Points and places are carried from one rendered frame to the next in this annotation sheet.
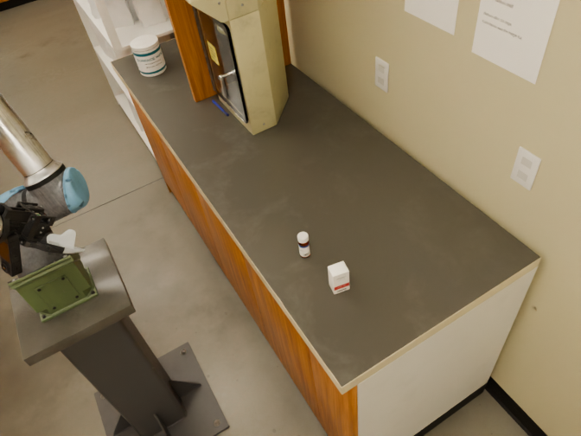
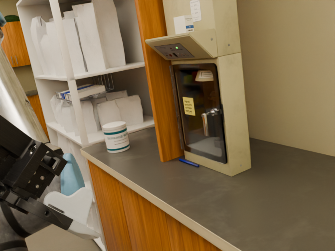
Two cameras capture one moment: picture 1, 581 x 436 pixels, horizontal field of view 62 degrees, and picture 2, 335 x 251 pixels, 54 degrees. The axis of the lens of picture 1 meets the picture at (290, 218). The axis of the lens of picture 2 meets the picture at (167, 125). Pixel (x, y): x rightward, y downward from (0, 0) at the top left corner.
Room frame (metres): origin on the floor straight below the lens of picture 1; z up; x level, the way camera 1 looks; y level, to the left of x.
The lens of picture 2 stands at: (0.39, 0.44, 1.50)
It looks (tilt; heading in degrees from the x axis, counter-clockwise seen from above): 14 degrees down; 354
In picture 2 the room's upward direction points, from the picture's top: 9 degrees counter-clockwise
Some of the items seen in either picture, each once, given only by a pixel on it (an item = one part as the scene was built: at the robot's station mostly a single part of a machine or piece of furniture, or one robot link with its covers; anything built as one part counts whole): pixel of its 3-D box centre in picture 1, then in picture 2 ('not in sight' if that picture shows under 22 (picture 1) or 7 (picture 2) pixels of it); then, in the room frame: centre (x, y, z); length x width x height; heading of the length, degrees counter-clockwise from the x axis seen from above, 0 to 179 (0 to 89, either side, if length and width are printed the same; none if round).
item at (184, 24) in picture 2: not in sight; (184, 24); (1.65, 0.19, 1.54); 0.05 x 0.05 x 0.06; 41
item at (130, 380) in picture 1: (124, 364); not in sight; (0.94, 0.72, 0.45); 0.48 x 0.48 x 0.90; 24
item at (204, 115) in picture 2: (226, 83); (208, 122); (1.61, 0.15, 1.17); 0.05 x 0.03 x 0.10; 114
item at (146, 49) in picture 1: (149, 55); (116, 136); (2.22, 0.54, 1.02); 0.13 x 0.13 x 0.15
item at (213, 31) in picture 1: (220, 63); (197, 111); (1.72, 0.17, 1.19); 0.30 x 0.01 x 0.40; 24
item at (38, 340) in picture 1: (69, 296); not in sight; (0.94, 0.72, 0.92); 0.32 x 0.32 x 0.04; 24
